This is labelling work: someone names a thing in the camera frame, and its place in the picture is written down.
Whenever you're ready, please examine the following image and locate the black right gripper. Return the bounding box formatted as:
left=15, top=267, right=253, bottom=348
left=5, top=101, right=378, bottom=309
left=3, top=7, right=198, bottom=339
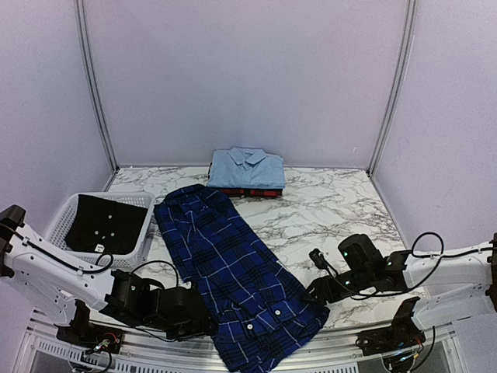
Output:
left=300, top=266, right=373, bottom=306

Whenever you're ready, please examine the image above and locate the blue plaid long sleeve shirt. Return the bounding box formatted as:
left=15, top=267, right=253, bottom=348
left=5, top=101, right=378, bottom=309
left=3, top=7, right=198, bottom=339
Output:
left=154, top=184, right=329, bottom=372

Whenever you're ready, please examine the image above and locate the red plaid shirt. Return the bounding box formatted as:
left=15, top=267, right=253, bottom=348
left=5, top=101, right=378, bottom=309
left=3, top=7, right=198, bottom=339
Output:
left=218, top=188, right=283, bottom=198

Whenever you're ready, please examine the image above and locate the light blue shirt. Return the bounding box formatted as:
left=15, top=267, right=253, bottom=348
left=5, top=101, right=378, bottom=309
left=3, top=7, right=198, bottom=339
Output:
left=207, top=147, right=285, bottom=190

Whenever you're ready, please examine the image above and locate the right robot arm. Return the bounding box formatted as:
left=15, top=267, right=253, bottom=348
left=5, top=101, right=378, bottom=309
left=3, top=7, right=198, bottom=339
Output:
left=302, top=234, right=496, bottom=348

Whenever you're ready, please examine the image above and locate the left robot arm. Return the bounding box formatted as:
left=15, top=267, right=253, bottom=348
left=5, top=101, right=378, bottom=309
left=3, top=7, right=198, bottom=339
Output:
left=1, top=205, right=217, bottom=347

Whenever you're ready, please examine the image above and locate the black shirt in basket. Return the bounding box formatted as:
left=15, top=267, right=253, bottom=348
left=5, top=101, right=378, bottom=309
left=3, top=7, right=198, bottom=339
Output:
left=64, top=194, right=148, bottom=255

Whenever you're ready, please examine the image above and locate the white plastic basket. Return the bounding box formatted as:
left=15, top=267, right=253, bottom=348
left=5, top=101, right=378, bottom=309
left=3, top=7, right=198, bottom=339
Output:
left=46, top=192, right=155, bottom=269

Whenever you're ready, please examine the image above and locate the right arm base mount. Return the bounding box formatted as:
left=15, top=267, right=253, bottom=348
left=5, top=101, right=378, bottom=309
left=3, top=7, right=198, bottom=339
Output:
left=356, top=297, right=426, bottom=356

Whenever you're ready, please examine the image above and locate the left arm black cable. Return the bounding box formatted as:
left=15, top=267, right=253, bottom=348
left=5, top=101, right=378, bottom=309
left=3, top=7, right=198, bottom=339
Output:
left=95, top=252, right=182, bottom=288

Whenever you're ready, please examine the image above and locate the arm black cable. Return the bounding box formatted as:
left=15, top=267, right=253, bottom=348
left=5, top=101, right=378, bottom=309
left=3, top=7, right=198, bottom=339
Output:
left=410, top=232, right=446, bottom=269
left=95, top=252, right=182, bottom=288

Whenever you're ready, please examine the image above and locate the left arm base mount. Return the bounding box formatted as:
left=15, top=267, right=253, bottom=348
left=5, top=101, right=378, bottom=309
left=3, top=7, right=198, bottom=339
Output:
left=56, top=300, right=123, bottom=354

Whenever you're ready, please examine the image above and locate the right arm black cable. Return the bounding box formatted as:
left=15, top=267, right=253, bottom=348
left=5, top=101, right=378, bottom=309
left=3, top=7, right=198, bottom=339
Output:
left=410, top=232, right=446, bottom=269

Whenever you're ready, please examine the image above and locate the aluminium front frame rail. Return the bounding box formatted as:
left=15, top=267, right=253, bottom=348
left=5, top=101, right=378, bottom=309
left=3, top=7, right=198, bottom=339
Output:
left=13, top=307, right=464, bottom=372

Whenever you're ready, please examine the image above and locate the right aluminium wall post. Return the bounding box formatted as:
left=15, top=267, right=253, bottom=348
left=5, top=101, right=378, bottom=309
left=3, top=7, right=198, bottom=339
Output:
left=367, top=0, right=419, bottom=178

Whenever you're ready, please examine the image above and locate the aluminium wall post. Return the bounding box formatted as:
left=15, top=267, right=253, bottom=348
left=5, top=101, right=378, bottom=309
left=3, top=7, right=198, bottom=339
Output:
left=75, top=0, right=120, bottom=172
left=367, top=0, right=419, bottom=178

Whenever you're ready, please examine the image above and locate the left aluminium wall post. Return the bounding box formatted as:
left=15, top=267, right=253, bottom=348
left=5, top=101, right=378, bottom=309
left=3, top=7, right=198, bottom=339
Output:
left=75, top=0, right=120, bottom=172

